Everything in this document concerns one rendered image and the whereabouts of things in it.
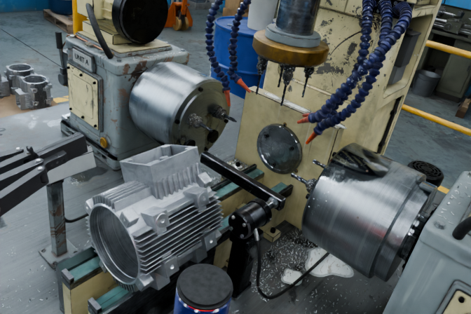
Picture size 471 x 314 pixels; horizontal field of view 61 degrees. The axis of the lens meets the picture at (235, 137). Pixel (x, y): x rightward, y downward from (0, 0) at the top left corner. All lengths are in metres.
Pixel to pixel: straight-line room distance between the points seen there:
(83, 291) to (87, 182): 0.48
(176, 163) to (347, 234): 0.36
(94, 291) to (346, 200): 0.54
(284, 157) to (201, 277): 0.72
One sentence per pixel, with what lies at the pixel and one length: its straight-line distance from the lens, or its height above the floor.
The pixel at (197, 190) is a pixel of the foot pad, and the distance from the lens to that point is 0.77.
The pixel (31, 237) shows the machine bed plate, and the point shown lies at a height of 0.80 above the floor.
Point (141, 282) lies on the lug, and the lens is 0.75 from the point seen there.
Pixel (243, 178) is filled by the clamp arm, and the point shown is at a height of 1.03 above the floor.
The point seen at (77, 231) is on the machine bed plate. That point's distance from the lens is 1.13.
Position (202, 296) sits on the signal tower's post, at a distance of 0.44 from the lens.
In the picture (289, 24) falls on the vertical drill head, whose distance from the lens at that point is 0.92.
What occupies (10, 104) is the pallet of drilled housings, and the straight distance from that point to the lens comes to 3.37.
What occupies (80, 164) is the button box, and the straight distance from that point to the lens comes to 0.93.
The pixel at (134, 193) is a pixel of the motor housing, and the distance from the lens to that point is 0.74.
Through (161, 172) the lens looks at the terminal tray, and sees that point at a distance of 0.75.
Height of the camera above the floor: 1.55
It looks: 28 degrees down
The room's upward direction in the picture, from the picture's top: 10 degrees clockwise
